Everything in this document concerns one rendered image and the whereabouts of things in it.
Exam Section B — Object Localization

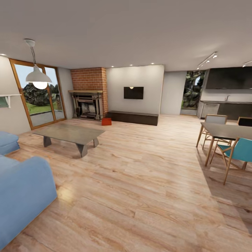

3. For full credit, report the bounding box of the storage box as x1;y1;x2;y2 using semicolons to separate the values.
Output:
102;118;112;126

